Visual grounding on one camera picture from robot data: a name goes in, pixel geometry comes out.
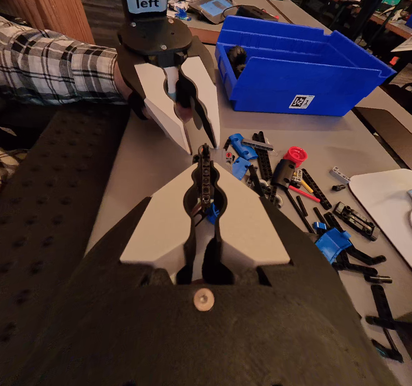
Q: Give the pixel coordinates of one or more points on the thin black toy axle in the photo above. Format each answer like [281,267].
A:
[297,210]

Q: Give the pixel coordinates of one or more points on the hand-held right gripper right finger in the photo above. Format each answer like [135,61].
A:
[254,231]

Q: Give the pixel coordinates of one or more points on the person's plaid shirt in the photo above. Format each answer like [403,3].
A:
[8,161]

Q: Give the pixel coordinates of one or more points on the white toy connector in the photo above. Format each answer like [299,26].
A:
[297,176]

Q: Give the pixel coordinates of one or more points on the small blue toy brick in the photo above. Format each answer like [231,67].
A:
[240,167]

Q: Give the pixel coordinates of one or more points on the black L-shaped toy beam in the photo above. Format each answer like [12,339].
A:
[227,145]

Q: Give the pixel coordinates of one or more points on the short black toy axle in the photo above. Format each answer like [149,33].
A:
[301,203]

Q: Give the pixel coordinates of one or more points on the grey tablet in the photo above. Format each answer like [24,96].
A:
[212,8]

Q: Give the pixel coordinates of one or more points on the black pouch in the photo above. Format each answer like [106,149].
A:
[257,13]

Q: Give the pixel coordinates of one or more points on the blue toy wheel hub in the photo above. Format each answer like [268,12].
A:
[212,214]

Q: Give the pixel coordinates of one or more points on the red toy axle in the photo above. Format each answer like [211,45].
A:
[304,193]

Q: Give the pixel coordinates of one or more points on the black metal pole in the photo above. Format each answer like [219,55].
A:
[370,3]

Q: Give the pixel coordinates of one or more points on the dark grey toy beam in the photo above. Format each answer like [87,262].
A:
[257,144]

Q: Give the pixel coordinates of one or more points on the long black toy beam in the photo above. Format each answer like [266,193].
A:
[317,188]
[384,312]

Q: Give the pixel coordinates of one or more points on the toy brick motor assembly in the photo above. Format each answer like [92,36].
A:
[206,180]

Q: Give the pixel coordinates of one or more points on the black angled toy beam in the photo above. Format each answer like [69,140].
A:
[367,257]
[357,268]

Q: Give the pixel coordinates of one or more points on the yellow toy axle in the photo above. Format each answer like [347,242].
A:
[305,185]

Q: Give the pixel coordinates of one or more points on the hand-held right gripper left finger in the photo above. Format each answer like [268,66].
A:
[154,231]

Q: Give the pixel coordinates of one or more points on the wooden-edged table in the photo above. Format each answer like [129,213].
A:
[241,32]

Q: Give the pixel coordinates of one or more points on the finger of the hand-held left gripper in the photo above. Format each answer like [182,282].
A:
[151,83]
[206,87]

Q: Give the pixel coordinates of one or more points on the black dimpled mat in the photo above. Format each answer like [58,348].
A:
[48,199]

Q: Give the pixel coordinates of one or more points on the person's left hand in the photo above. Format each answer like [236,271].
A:
[185,112]

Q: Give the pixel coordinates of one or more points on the light grey angled toy beam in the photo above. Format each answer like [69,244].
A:
[339,175]

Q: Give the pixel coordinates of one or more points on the blue curved toy panel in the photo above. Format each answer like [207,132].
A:
[243,146]

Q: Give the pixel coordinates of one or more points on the black toy frame piece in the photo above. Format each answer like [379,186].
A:
[355,220]

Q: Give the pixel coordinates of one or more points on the white book stand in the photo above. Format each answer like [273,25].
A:
[386,206]

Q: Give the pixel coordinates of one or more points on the blue storage bin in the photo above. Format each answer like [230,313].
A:
[289,80]

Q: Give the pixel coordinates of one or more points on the black toy cylinder piece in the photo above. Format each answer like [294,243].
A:
[283,173]

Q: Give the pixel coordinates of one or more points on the person's left forearm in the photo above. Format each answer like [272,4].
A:
[58,67]

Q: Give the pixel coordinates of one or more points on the small black toy pin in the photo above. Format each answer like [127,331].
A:
[338,187]

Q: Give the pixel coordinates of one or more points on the red toy wheel hub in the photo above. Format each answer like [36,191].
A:
[297,154]

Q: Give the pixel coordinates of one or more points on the grey desk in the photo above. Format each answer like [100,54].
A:
[322,141]

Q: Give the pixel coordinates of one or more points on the pile of black toy beams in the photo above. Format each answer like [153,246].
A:
[260,186]

